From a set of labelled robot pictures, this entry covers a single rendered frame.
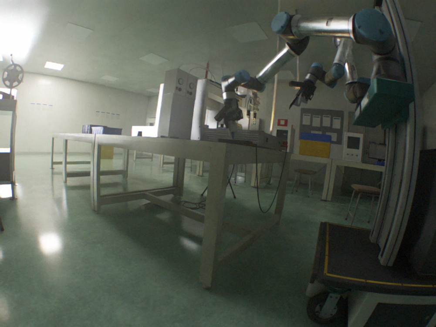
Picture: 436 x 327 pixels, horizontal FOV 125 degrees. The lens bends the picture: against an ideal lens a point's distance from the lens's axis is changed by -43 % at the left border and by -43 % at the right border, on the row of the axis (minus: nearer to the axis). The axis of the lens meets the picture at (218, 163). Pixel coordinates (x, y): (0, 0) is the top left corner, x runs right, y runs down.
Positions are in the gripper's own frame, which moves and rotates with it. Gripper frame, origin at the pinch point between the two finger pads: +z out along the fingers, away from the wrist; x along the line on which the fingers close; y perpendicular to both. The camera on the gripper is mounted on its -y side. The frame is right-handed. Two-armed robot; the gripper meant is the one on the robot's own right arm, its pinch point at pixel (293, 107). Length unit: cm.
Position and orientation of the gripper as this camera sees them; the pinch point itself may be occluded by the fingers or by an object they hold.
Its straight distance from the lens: 124.7
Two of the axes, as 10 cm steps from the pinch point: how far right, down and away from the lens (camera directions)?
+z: -5.0, 8.6, 1.2
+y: 8.6, 5.0, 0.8
